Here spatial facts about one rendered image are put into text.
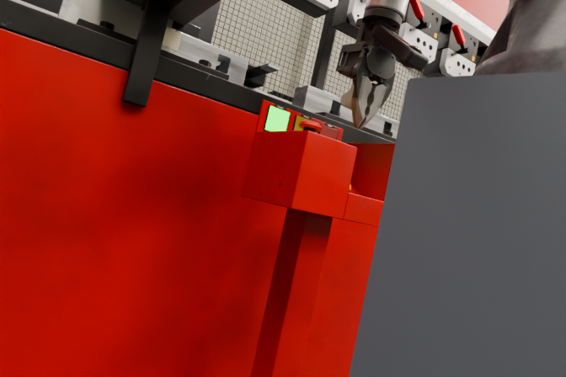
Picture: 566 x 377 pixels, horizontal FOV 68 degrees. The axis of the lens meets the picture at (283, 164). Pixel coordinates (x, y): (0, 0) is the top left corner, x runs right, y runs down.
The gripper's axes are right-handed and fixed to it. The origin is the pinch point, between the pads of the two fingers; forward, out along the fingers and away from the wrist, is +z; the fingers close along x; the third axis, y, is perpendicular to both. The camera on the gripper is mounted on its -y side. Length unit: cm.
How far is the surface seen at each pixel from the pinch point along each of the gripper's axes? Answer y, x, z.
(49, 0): 87, 50, -17
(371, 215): -6.5, -1.7, 15.6
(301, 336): -3.5, 3.8, 38.3
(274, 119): 9.8, 12.0, 3.7
